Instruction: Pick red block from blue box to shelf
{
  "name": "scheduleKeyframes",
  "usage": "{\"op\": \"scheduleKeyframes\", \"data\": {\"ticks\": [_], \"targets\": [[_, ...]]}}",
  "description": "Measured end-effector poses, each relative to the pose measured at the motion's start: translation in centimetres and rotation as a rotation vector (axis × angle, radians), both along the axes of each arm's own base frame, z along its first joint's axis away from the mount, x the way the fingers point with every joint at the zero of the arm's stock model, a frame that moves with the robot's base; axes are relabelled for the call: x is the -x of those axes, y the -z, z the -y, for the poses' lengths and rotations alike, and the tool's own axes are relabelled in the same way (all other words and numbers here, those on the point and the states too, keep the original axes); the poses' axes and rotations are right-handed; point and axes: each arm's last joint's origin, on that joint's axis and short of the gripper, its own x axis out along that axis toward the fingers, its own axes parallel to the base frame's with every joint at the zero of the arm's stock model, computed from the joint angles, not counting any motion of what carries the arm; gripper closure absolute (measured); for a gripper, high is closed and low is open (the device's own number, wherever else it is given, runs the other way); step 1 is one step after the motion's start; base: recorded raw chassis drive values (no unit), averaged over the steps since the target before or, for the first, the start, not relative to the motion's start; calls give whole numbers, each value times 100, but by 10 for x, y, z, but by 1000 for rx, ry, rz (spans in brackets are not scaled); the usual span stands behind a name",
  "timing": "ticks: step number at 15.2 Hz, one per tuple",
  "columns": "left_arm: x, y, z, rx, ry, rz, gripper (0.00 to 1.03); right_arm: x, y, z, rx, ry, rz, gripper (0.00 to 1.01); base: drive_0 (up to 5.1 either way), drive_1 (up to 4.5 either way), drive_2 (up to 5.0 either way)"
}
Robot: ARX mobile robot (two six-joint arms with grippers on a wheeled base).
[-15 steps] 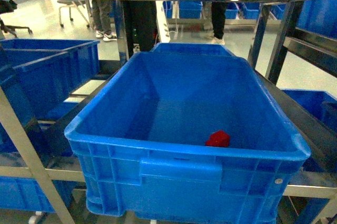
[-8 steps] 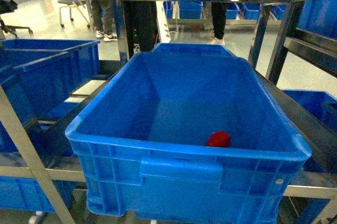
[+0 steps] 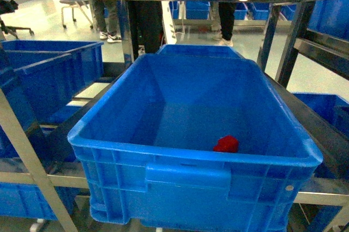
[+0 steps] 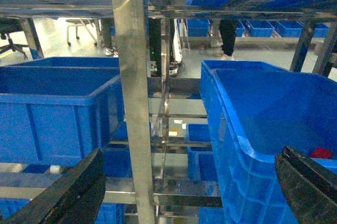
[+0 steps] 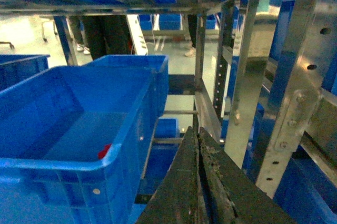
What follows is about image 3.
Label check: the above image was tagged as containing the blue crate neighbour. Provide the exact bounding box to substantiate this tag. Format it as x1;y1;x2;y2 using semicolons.
2;40;103;122
293;93;348;137

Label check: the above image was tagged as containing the blue crate left neighbour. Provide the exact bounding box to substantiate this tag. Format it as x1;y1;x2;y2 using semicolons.
2;40;103;122

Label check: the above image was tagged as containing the blue crate lower left shelf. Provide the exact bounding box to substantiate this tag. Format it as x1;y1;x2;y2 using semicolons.
0;181;80;221

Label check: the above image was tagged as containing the blue crate right neighbour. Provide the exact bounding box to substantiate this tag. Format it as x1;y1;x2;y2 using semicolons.
293;93;348;137

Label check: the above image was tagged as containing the office chair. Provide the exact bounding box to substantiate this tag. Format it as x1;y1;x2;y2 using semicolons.
59;0;94;29

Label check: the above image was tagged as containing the steel shelf rack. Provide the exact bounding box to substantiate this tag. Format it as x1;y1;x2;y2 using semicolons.
1;0;348;231

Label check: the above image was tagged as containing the large blue target crate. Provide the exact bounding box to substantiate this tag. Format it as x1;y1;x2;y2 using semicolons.
68;54;323;231

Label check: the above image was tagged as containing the person in grey trousers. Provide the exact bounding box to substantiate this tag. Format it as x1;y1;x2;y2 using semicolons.
92;0;122;44

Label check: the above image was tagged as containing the red toy block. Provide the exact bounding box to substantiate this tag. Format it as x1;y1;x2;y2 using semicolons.
213;135;239;153

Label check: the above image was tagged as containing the blue crate behind target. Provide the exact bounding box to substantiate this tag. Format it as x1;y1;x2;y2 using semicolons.
157;44;244;59

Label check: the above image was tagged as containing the person in black trousers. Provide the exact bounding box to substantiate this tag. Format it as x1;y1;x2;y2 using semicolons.
213;2;237;47

